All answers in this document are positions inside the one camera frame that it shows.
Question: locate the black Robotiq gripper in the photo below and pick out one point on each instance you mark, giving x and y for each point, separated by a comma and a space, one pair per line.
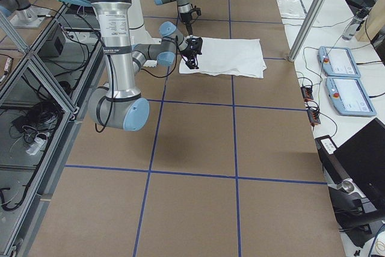
189, 49

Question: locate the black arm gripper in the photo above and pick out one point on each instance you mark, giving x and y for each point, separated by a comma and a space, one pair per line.
185, 16

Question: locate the white printed long-sleeve shirt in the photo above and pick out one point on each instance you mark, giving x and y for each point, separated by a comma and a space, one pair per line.
238, 57

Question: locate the clear plastic sheet black-edged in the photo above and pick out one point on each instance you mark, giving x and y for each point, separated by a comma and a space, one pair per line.
292, 9

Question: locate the upper orange black terminal board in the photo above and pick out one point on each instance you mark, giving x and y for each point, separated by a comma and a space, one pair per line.
307, 93

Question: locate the orange black terminal board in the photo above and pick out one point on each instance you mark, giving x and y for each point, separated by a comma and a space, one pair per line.
313, 115
307, 93

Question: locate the lower orange black terminal board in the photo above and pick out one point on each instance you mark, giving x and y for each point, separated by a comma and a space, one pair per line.
313, 115

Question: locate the grey controller box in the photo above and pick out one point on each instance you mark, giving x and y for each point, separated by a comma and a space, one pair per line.
54, 44

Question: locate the upper blue teach pendant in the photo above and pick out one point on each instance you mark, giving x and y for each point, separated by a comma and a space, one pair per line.
337, 61

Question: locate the blue teach pendant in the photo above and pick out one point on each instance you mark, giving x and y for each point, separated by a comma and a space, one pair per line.
337, 61
349, 97

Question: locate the lower blue teach pendant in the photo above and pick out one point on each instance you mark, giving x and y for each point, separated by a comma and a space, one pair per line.
349, 97

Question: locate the clear plastic water bottle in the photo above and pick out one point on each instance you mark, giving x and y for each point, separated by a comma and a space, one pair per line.
355, 24

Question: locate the black computer box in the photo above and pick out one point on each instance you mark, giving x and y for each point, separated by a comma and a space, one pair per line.
327, 155

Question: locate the white power strip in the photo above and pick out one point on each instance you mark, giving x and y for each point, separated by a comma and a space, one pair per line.
38, 143

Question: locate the aluminium frame rail structure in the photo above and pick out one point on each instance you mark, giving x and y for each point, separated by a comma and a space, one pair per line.
42, 95

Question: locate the aluminium frame post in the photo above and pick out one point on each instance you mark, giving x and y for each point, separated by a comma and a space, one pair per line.
305, 29

